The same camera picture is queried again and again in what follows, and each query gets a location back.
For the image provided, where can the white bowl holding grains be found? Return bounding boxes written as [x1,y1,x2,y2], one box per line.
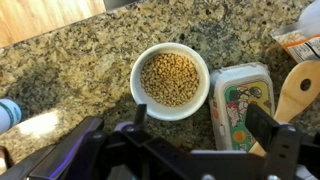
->
[129,42,212,122]

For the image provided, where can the brown grains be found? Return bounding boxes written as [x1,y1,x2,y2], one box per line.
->
[139,52,201,108]

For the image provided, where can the wooden spoon with holes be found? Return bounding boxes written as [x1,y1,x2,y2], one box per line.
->
[248,59,320,158]

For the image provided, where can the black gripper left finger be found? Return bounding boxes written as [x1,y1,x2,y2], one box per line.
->
[63,103,192,180]

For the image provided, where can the clear plastic food bag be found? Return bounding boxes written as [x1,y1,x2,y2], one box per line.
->
[270,0,320,65]

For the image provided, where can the plastic food package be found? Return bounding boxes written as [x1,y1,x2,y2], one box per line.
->
[209,61,276,152]

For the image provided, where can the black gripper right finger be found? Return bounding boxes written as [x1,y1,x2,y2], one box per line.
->
[245,103,320,180]

